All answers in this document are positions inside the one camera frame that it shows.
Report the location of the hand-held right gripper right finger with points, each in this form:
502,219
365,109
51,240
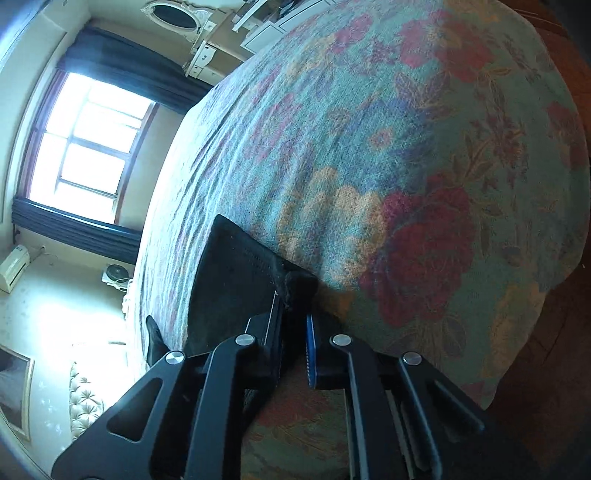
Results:
311,350

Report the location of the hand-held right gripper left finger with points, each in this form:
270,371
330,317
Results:
265,341

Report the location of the black pants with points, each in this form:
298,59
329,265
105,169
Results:
235,277

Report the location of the white fan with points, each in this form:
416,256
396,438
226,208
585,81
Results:
115,276

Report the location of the white tufted ottoman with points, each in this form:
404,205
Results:
85,397

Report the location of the floral blanket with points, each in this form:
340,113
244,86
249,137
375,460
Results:
369,138

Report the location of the dark blue curtain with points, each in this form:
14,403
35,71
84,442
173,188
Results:
69,226
129,64

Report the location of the framed picture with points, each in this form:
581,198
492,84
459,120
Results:
16,387

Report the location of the white air conditioner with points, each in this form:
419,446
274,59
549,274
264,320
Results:
14,270

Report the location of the window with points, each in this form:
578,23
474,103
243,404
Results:
92,138

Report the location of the white dresser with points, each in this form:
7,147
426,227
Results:
205,55

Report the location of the white tv stand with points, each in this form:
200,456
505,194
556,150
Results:
263,32

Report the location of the oval mirror white frame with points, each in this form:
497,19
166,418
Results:
175,16

